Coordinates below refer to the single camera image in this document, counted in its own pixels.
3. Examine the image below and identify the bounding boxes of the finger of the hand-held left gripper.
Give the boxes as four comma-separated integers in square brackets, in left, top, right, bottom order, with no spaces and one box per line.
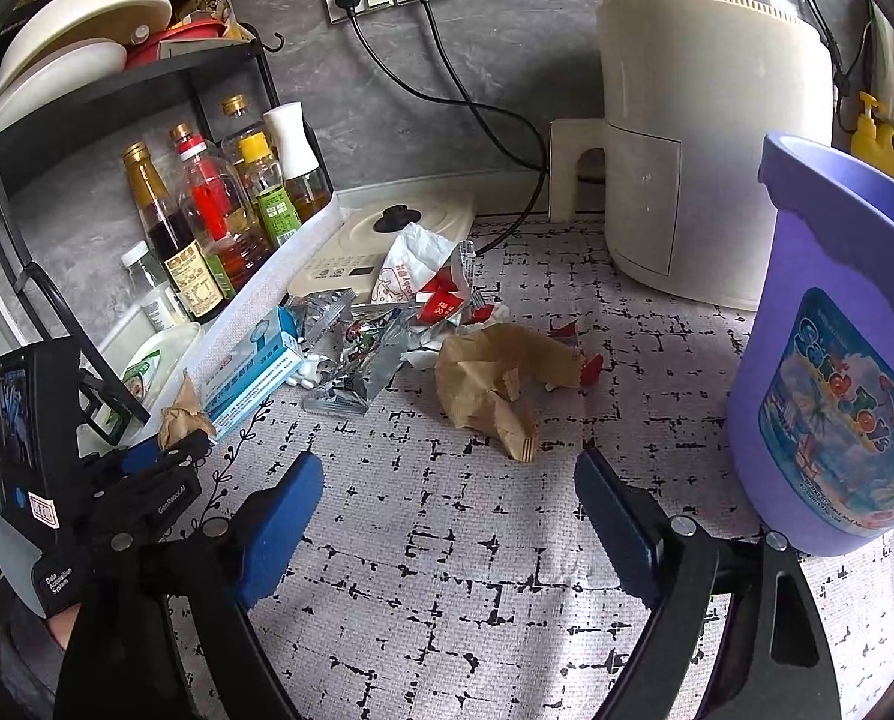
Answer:
[79,439,167,488]
[87,433,217,552]

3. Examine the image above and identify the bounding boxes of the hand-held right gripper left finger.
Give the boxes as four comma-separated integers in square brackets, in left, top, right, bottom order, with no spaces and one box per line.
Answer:
[61,454,325,720]

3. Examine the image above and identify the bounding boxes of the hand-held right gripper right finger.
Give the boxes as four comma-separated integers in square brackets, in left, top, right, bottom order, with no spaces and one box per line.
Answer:
[574,450,842,720]

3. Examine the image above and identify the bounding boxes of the small brown paper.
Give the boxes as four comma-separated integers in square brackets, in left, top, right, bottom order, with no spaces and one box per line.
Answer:
[158,371,215,455]

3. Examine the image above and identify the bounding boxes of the blue white cardboard box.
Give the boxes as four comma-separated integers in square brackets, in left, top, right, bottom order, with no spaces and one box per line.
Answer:
[192,307,320,443]

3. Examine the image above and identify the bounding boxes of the large silver printed wrapper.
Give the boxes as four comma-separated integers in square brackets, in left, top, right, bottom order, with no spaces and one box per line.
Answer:
[303,307,448,417]

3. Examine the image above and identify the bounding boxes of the brown paper bag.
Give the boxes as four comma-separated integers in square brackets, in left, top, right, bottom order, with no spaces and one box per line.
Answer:
[436,322,587,462]

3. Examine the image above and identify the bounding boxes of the small silver foil wrapper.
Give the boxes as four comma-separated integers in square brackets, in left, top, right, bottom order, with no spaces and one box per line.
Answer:
[286,291,359,332]

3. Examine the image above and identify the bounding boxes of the red packet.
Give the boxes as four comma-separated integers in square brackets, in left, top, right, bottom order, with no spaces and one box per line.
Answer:
[415,270,493,327]

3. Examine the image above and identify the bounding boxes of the white red print paper bag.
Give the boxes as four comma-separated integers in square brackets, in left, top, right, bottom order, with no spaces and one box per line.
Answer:
[368,223,469,308]

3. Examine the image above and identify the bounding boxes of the purple plastic bucket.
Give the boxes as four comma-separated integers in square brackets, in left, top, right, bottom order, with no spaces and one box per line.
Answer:
[723,133,894,557]

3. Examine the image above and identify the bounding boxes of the person's left forearm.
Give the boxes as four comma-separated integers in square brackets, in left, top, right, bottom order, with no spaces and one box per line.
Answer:
[1,600,80,691]

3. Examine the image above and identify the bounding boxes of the green white packet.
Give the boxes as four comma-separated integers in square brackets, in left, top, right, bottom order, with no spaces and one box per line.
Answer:
[121,322,200,406]

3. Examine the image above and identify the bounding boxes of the white black patterned mat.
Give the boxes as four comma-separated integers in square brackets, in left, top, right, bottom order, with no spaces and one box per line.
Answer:
[139,214,894,720]

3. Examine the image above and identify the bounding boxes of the small clear jar white cap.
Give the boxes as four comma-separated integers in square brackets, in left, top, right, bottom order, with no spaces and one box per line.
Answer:
[121,240,185,331]

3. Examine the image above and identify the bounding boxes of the red label oil bottle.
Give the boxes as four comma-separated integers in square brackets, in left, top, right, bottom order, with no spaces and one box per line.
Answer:
[177,139,268,293]

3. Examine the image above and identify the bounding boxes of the yellow cap green label bottle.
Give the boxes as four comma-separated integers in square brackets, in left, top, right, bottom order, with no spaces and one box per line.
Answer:
[237,133,303,248]

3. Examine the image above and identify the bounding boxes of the beige kettle base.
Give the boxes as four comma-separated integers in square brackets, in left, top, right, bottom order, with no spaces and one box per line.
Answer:
[288,191,478,305]

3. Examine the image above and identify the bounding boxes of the gold cap clear bottle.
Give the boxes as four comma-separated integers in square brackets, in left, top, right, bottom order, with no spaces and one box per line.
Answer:
[218,95,268,158]

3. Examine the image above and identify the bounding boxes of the black metal shelf rack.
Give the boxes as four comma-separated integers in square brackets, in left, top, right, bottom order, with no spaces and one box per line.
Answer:
[0,0,287,443]

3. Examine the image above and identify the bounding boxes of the white top oil sprayer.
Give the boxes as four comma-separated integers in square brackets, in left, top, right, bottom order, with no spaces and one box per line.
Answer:
[263,101,333,224]

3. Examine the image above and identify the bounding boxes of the white plate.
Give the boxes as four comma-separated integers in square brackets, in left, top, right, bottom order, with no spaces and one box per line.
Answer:
[0,37,129,136]

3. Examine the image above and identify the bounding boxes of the red plastic container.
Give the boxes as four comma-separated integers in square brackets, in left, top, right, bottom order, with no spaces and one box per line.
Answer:
[124,19,227,68]

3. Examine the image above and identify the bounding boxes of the white deep bowl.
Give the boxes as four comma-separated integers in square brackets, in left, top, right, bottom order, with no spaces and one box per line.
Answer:
[0,0,174,91]

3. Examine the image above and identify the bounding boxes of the white air fryer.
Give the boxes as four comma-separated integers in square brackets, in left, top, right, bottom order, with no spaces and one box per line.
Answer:
[550,0,834,310]

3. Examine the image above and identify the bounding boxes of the yellow snack packet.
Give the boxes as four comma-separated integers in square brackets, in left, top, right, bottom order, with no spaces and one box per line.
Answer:
[173,0,249,42]

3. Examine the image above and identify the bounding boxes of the yellow detergent bottle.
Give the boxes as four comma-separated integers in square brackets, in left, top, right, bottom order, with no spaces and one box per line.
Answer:
[848,92,894,188]

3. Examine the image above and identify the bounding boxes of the black hanging cable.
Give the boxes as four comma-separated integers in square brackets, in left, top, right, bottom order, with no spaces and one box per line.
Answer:
[796,0,879,128]

